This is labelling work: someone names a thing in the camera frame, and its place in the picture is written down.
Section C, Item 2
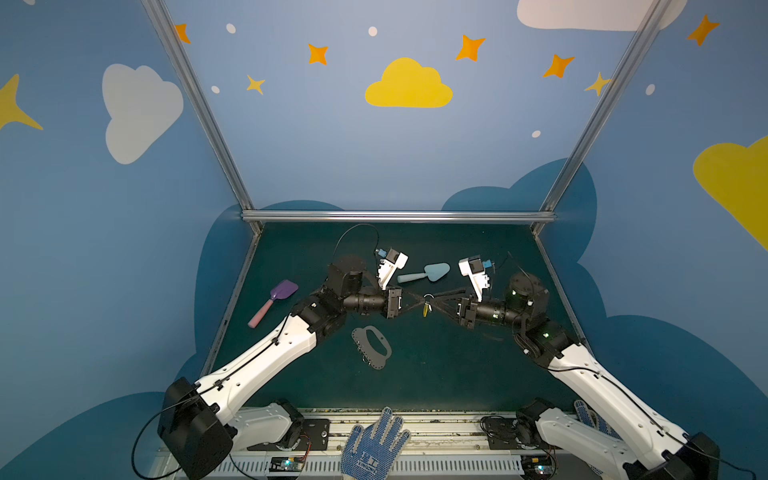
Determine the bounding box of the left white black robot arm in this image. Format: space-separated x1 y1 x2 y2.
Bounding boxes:
157 249 408 479

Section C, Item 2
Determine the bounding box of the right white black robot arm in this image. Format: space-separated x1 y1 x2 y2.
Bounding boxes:
425 272 720 479

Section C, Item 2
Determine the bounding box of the light blue toy shovel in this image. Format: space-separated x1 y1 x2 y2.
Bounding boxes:
397 263 451 284

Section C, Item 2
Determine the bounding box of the purple pink toy shovel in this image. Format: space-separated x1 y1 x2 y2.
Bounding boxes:
247 280 298 329

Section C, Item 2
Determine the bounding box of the blue dotted glove centre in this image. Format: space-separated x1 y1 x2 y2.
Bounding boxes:
341 407 411 480

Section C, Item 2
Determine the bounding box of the blue dotted glove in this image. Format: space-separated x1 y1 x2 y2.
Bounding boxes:
341 407 411 480
574 400 614 436

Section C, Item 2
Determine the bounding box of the blue dotted glove right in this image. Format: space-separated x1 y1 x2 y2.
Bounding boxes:
574 400 614 436

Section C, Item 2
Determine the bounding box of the right green circuit board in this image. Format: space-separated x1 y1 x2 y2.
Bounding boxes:
521 456 557 480

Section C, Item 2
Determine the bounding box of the green circuit board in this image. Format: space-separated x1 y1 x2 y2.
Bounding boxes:
521 456 557 480
269 457 304 473

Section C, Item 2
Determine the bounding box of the left green circuit board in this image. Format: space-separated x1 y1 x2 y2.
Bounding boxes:
269 457 304 473

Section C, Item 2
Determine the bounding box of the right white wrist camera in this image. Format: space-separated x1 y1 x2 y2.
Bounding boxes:
458 256 492 301

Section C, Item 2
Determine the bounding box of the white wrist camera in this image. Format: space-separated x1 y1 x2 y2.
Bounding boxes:
376 249 408 290
458 256 492 301

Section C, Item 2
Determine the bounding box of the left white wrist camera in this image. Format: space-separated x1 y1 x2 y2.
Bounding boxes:
376 249 408 290

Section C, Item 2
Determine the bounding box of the aluminium rear frame bar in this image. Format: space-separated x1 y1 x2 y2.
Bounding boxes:
241 210 556 224

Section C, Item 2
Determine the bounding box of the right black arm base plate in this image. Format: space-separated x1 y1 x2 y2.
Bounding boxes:
479 415 553 450

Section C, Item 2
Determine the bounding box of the aluminium front rail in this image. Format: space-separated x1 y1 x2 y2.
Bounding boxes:
146 407 664 480

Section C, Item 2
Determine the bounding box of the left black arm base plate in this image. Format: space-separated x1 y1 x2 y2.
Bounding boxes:
247 418 331 452

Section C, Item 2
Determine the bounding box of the right aluminium frame post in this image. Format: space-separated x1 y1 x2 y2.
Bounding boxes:
531 0 673 238

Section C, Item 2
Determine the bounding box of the aluminium frame post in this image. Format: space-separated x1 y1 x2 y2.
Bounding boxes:
141 0 253 213
531 0 673 238

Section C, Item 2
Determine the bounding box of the left aluminium frame post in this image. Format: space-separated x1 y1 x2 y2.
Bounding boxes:
141 0 253 213

